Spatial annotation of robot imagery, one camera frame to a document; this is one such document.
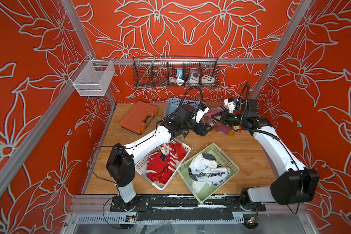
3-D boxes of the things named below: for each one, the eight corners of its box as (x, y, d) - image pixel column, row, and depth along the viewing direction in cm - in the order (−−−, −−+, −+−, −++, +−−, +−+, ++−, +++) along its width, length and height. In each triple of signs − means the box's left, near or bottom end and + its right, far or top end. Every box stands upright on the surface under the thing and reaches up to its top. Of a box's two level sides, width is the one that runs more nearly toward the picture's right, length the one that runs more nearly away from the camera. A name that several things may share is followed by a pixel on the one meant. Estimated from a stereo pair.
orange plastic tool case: (120, 127, 107) (118, 123, 103) (140, 104, 122) (139, 100, 118) (140, 136, 101) (138, 131, 98) (158, 111, 116) (157, 107, 112)
